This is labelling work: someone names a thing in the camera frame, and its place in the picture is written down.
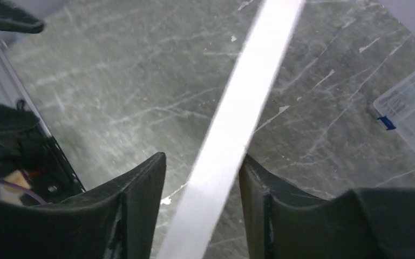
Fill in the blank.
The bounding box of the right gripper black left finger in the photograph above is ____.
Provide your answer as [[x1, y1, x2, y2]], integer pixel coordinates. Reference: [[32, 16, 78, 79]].
[[0, 152, 166, 258]]

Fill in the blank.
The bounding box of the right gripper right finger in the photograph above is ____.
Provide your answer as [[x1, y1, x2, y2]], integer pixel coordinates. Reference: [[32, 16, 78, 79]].
[[239, 156, 415, 258]]

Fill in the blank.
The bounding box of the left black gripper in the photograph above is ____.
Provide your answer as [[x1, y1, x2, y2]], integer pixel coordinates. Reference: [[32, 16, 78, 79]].
[[0, 1, 45, 34]]

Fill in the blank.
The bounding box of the white wooden picture frame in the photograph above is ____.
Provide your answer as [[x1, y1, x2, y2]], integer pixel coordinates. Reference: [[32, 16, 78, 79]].
[[157, 0, 304, 259]]

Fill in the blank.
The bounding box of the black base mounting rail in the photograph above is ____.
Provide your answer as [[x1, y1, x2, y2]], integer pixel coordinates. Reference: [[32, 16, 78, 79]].
[[0, 99, 85, 206]]

